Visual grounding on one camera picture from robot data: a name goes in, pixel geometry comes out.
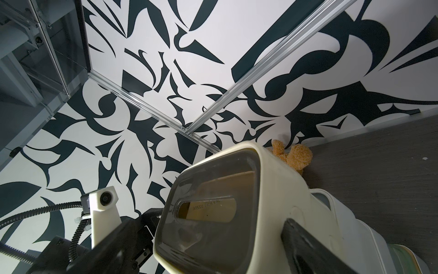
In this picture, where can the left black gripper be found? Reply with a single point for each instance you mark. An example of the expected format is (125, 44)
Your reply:
(146, 229)

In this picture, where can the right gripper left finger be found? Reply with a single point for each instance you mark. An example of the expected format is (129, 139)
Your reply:
(111, 256)

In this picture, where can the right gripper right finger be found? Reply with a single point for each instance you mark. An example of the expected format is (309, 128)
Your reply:
(306, 255)

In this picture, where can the cream dark-lid tissue box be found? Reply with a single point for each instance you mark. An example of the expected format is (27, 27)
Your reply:
(344, 240)
(225, 214)

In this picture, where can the white bamboo tissue box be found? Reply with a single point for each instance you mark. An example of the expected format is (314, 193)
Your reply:
(406, 261)

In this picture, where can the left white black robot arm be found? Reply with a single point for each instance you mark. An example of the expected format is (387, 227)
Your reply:
(64, 239)

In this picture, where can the brown teddy bear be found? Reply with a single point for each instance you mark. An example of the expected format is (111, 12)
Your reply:
(298, 158)

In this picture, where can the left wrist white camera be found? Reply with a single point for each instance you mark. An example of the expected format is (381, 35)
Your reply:
(100, 207)

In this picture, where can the aluminium frame rail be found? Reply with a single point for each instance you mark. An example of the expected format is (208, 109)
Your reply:
(317, 18)

